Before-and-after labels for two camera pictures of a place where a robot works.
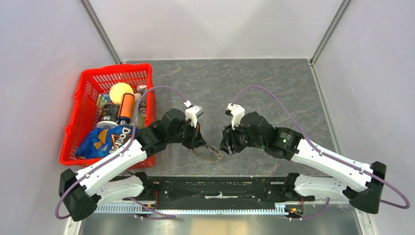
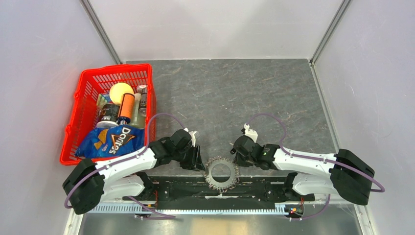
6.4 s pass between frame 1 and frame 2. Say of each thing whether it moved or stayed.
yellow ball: stayed
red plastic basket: stayed
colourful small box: stayed
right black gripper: moved
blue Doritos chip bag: stayed
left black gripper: moved
